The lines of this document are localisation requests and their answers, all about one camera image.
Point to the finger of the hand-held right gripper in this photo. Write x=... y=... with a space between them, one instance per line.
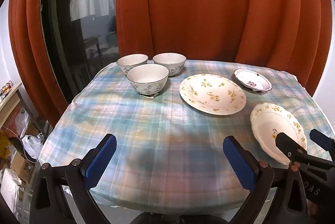
x=323 y=141
x=286 y=145

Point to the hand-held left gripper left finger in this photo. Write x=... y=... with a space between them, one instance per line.
x=100 y=158

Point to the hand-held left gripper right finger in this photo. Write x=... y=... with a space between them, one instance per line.
x=239 y=163

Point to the scalloped yellow floral plate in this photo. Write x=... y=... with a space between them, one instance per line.
x=264 y=121

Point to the large round yellow floral plate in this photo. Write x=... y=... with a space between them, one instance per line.
x=212 y=94

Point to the red-rimmed white plate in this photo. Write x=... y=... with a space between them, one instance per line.
x=251 y=79

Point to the white bowl blue floral print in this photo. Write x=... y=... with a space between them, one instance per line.
x=170 y=59
x=146 y=74
x=130 y=61

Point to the plaid tablecloth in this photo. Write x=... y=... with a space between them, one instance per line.
x=162 y=129

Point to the white plastic bag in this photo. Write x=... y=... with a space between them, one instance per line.
x=31 y=144

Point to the cardboard box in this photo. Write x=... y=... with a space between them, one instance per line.
x=19 y=163

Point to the wooden shelf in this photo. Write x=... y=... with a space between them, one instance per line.
x=10 y=101

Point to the row of small figurines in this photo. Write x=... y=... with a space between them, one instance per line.
x=7 y=87

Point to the glass sliding door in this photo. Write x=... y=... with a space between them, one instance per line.
x=65 y=30

